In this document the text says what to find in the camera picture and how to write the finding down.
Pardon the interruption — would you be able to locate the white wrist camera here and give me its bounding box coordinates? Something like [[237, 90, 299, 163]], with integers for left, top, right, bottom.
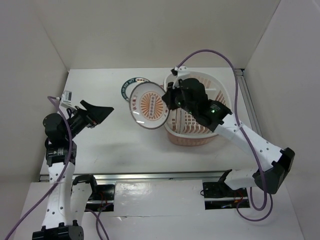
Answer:
[[171, 66, 190, 86], [60, 90, 74, 109]]

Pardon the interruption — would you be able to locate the aluminium front rail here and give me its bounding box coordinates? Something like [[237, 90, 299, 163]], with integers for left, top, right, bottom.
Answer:
[[38, 169, 260, 183]]

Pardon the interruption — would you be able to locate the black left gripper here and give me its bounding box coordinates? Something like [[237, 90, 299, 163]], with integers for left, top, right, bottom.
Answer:
[[64, 99, 113, 140]]

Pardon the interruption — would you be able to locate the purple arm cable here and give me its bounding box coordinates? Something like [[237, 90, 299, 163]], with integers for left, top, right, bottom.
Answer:
[[177, 49, 273, 222], [4, 96, 73, 240]]

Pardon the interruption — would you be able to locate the aluminium rail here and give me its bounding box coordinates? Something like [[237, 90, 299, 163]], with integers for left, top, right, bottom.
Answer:
[[235, 68, 262, 136], [38, 169, 260, 183]]

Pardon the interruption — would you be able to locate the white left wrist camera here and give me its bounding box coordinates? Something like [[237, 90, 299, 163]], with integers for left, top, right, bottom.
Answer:
[[60, 90, 74, 109]]

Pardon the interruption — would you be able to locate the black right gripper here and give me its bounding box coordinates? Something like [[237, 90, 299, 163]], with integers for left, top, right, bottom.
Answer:
[[162, 79, 197, 115]]

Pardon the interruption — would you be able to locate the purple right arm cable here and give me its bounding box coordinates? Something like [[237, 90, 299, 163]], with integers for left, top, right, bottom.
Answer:
[[177, 49, 273, 222]]

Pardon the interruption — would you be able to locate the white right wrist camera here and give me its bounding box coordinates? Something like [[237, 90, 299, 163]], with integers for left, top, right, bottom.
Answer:
[[171, 66, 190, 86]]

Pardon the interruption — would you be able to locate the plate with green rim band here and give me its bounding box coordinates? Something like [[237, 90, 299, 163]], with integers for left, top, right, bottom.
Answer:
[[120, 77, 150, 102]]

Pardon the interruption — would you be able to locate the plate with orange sunburst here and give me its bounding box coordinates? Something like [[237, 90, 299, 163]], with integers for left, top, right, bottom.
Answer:
[[129, 81, 169, 130]]

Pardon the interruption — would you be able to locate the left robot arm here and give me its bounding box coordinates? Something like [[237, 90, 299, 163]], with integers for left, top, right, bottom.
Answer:
[[32, 100, 114, 240]]

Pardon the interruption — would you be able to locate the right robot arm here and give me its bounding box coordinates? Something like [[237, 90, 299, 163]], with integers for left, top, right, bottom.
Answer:
[[162, 78, 295, 196]]

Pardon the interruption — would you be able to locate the aluminium right side rail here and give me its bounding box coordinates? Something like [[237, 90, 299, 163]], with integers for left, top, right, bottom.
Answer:
[[235, 68, 262, 136]]

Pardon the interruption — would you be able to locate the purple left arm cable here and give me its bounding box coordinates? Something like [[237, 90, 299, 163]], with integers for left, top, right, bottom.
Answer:
[[4, 96, 73, 240]]

